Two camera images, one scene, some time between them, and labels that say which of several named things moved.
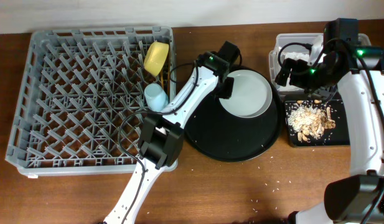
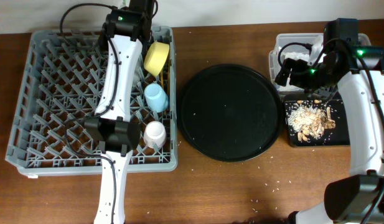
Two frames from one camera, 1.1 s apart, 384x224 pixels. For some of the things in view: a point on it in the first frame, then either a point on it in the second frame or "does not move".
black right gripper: x=299 y=66 does not move
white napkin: x=296 y=56 does not move
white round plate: x=252 y=94 to x=139 y=75
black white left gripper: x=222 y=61 to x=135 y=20
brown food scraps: x=309 y=119 does not move
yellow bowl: x=155 y=56 does not move
